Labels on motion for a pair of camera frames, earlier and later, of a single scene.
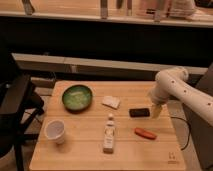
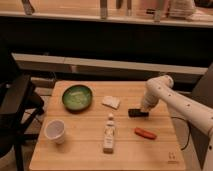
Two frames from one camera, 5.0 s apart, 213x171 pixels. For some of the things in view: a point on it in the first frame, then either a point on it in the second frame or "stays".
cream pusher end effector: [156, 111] -> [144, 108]
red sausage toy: [145, 133] stays
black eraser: [140, 112] stays
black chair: [20, 107] stays
